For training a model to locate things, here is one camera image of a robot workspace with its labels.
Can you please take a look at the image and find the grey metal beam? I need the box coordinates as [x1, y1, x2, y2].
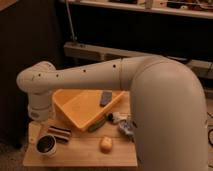
[64, 42, 213, 80]

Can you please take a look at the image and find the grey sponge in tray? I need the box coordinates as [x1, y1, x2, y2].
[100, 91, 112, 107]

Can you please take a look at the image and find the white shelf with clutter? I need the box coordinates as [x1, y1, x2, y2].
[59, 0, 213, 19]

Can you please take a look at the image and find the metal vertical pole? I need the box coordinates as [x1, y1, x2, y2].
[65, 0, 77, 42]

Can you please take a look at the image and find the yellow plastic tray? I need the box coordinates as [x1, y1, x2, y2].
[52, 89, 124, 131]

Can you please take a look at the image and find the blue grey towel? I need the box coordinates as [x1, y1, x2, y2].
[118, 117, 134, 137]

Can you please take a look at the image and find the green cucumber toy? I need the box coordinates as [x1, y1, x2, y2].
[88, 120, 106, 132]

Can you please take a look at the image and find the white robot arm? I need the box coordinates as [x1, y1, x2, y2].
[16, 55, 208, 171]

